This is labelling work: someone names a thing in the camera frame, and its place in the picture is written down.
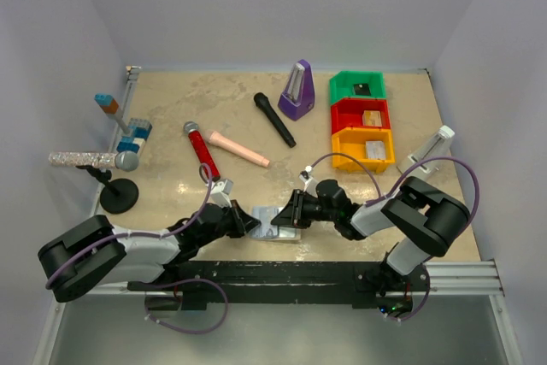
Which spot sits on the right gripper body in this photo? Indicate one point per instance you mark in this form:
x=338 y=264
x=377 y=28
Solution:
x=319 y=211

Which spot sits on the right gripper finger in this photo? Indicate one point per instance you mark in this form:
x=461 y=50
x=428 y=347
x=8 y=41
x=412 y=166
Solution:
x=291 y=214
x=304 y=219

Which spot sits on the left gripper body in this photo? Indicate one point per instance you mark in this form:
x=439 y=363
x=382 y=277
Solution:
x=227 y=226

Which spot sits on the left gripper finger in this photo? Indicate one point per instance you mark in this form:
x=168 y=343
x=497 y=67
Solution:
x=241 y=218
x=247 y=230

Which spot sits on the blue credit cards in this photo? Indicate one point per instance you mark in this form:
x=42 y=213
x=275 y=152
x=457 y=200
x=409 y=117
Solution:
x=265 y=221

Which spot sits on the beige leather card holder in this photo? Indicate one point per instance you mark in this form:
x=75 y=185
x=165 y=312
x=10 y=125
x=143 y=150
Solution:
x=286 y=239

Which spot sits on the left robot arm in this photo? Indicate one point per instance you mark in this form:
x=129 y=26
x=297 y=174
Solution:
x=97 y=252

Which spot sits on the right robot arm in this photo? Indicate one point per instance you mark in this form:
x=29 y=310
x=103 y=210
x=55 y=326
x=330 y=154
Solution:
x=429 y=219

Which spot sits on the card stack in yellow bin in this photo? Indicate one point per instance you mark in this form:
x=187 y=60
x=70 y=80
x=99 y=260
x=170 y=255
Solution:
x=375 y=150

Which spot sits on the red glitter microphone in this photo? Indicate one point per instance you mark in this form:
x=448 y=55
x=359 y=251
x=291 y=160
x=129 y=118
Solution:
x=191 y=130

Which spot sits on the yellow storage bin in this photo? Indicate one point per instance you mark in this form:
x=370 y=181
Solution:
x=351 y=141

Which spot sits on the pink microphone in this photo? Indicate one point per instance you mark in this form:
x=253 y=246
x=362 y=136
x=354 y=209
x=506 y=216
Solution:
x=217 y=139

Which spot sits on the red storage bin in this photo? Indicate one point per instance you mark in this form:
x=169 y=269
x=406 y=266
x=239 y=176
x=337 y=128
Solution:
x=348 y=112

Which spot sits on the wooden block in red bin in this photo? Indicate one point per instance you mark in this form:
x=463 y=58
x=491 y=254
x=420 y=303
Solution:
x=372 y=118

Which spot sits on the black microphone stand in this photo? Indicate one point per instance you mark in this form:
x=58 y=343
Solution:
x=117 y=196

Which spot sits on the silver glitter microphone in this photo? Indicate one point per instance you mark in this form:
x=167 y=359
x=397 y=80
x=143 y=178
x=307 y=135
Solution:
x=127 y=161

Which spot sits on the purple metronome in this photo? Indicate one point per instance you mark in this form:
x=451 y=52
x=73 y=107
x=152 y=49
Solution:
x=298 y=97

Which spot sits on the blue toy brick tower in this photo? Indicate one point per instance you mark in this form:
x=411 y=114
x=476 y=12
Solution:
x=134 y=133

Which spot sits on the black microphone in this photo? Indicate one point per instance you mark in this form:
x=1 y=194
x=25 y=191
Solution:
x=263 y=104

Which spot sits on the green storage bin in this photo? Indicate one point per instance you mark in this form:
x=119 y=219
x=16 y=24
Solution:
x=341 y=85

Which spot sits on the black item in green bin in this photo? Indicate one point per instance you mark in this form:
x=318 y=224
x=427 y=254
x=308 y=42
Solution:
x=362 y=89

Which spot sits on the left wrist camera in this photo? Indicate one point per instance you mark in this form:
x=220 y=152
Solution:
x=220 y=193

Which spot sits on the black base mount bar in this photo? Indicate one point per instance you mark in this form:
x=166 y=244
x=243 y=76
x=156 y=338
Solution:
x=280 y=283

